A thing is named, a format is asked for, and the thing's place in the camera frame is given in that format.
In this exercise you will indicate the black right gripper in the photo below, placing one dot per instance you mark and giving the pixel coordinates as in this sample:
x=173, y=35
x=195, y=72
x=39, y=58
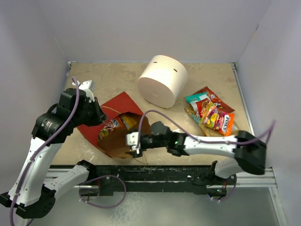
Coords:
x=141, y=150

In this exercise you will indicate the yellow small snack packet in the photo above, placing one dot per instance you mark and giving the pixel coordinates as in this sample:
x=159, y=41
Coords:
x=127, y=120

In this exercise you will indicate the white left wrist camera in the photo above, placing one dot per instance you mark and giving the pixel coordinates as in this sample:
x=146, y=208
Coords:
x=87, y=86

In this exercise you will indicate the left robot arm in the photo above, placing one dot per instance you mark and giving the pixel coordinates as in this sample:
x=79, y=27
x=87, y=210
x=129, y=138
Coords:
x=31, y=197

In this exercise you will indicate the skittles candy packet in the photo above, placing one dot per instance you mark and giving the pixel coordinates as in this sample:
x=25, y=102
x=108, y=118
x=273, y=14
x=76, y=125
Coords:
x=110, y=127

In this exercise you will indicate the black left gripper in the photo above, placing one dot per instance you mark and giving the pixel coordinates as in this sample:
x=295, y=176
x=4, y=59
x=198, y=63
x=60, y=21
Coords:
x=100, y=117

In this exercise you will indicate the orange pink fruits candy packet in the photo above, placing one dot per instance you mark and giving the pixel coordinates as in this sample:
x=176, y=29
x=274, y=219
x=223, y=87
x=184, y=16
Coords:
x=227, y=124

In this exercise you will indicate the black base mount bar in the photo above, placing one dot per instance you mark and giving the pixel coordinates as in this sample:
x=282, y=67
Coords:
x=199, y=179

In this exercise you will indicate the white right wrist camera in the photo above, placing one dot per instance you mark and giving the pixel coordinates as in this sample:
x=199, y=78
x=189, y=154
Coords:
x=132, y=141

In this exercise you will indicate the white cylindrical bin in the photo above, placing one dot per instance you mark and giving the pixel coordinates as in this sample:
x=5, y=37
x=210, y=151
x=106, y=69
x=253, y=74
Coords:
x=162, y=81

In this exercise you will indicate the tan snack bag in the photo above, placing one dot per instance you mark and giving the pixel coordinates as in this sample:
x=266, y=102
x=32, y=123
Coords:
x=207, y=131

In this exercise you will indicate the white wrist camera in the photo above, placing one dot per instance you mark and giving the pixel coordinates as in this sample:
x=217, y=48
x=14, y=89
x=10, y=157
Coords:
x=87, y=86
x=132, y=141

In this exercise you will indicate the red paper bag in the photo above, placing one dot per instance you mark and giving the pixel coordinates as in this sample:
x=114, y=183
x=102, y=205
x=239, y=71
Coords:
x=114, y=145

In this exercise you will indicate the teal white snack packet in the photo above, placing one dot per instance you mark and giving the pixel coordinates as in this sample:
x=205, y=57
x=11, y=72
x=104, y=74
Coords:
x=192, y=101

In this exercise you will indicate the colourful fruit candy packet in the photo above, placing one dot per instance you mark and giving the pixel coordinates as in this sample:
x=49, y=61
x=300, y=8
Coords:
x=213, y=118

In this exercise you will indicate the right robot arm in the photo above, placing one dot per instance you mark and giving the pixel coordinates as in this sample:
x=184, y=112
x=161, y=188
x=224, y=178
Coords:
x=243, y=152

